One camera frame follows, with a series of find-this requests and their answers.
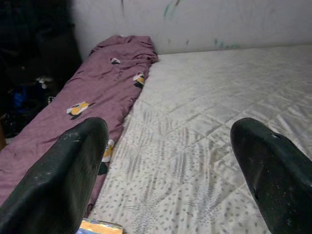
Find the dark pile of belongings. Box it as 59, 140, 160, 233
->
0, 0, 82, 147

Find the purple blanket with bird print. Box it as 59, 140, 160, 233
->
0, 35, 159, 217

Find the colourful picture book yellow border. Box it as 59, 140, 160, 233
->
79, 218, 124, 234

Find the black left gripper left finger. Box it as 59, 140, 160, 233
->
0, 117, 110, 234

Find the blue plastic item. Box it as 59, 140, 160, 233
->
13, 86, 29, 108

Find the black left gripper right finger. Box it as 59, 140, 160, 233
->
230, 117, 312, 234

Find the white quilted mattress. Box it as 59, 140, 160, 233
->
85, 43, 312, 234

